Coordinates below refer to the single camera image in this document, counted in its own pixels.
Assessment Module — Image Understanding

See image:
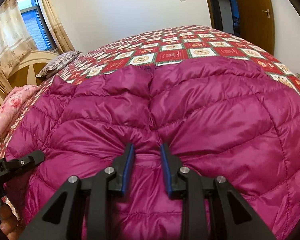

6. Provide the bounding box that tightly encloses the red patterned bed quilt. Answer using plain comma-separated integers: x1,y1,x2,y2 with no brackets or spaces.
0,24,300,160

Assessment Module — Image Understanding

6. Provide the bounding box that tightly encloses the magenta puffer jacket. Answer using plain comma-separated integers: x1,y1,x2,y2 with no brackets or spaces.
5,57,300,239

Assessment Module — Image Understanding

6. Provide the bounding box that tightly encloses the beige curtain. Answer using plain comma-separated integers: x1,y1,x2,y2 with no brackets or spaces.
38,0,75,54
0,0,37,95

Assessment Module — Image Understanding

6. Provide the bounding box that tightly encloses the striped grey pillow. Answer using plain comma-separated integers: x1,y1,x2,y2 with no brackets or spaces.
36,51,82,78

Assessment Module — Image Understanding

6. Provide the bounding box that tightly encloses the right beige curtain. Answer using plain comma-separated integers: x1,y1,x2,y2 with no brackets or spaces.
38,0,75,54

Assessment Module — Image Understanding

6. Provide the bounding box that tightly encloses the left beige curtain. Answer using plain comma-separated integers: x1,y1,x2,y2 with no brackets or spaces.
0,0,37,95

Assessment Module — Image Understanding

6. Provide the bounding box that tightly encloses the brown wooden door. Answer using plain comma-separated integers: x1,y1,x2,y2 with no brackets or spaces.
236,0,275,54

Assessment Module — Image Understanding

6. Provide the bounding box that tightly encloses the cream wooden headboard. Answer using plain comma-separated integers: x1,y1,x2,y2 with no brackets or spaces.
0,50,60,160

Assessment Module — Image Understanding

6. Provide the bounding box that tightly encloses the blue window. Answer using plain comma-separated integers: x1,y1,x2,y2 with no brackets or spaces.
17,0,57,51

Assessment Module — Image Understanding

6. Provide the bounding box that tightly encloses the metal door handle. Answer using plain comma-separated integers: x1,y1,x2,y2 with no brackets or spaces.
262,9,270,19

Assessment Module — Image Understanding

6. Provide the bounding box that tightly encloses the folded pink floral blanket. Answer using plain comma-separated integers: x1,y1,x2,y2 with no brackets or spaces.
0,85,39,140

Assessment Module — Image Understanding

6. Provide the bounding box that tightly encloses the person's left hand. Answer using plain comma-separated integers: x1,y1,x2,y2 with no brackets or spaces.
0,203,24,240

